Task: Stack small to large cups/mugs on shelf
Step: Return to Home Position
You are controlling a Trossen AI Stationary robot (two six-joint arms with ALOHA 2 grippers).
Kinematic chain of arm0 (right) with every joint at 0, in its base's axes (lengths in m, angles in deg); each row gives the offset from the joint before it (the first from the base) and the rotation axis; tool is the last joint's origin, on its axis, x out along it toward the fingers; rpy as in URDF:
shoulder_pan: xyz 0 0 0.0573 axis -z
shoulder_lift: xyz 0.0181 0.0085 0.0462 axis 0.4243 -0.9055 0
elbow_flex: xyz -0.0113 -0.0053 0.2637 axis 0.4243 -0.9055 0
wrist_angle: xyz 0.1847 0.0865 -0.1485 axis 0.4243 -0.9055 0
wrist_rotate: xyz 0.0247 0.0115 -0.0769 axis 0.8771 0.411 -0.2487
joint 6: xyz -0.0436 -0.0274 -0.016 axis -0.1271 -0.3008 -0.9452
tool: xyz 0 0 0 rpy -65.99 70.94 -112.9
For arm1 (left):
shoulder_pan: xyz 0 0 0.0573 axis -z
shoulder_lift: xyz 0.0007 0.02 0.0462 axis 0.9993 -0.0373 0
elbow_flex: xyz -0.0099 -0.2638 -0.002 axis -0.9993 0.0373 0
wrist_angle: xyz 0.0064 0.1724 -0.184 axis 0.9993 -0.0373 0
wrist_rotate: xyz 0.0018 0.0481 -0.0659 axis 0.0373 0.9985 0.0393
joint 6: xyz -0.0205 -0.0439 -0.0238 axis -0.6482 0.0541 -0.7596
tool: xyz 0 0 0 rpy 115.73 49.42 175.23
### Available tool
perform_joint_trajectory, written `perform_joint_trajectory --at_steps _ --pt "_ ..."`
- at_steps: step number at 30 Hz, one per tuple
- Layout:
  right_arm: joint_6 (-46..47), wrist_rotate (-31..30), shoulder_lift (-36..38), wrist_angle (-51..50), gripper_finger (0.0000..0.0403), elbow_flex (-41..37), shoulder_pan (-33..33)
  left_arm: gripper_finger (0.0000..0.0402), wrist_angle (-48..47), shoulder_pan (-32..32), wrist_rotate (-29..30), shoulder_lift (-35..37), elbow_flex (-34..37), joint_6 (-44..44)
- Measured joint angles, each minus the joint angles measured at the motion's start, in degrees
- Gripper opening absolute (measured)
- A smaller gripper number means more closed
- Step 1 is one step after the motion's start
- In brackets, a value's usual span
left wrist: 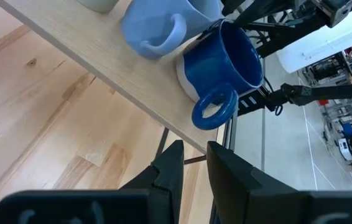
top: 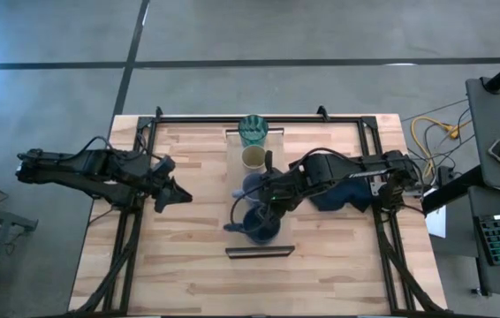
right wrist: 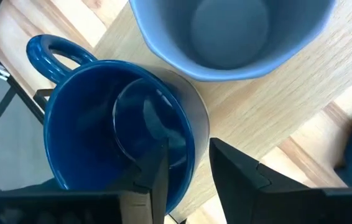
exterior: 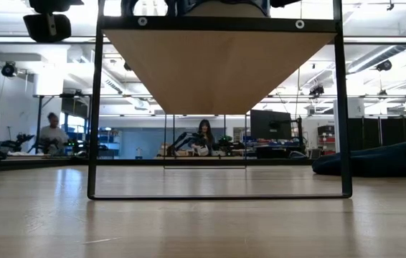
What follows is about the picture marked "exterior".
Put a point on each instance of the person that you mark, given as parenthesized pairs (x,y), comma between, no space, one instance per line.
(206,138)
(53,134)

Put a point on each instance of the rack with red bins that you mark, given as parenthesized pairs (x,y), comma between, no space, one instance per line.
(326,139)

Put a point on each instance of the black background robot arm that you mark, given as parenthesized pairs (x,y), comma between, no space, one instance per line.
(18,141)
(183,139)

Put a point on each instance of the black partition wall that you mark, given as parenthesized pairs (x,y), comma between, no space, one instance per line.
(389,132)

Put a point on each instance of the white column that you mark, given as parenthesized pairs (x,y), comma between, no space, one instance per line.
(355,107)

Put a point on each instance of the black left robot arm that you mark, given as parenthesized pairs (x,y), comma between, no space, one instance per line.
(54,4)

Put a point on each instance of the dark blue cloth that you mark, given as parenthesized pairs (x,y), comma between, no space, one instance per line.
(375,159)

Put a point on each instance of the black monitor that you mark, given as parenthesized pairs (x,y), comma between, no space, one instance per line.
(270,125)

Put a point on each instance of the light wooden board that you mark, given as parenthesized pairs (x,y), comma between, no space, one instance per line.
(217,71)

